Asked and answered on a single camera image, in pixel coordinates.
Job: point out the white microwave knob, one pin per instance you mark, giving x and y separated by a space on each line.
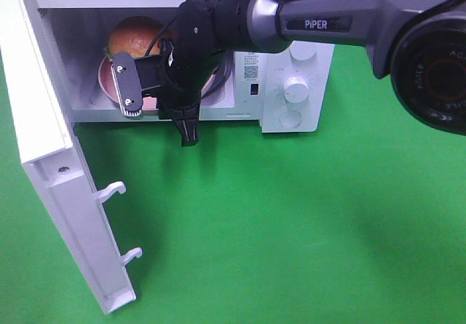
296 89

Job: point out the white microwave door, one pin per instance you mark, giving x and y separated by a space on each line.
53 159

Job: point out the white warning label sticker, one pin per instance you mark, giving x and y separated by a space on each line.
247 66

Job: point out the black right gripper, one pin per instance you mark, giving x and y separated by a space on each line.
180 95

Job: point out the round white door release button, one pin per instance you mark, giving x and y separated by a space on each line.
290 119

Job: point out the pink round plate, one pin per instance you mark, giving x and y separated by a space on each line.
107 80

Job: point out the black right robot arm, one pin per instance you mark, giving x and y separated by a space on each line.
420 44

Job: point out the white microwave oven body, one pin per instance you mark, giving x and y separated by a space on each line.
78 30

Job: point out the glass microwave turntable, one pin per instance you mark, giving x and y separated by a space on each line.
219 76

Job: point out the toy hamburger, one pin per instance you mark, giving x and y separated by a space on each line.
132 35

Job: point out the green table cloth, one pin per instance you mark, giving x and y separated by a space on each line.
361 221

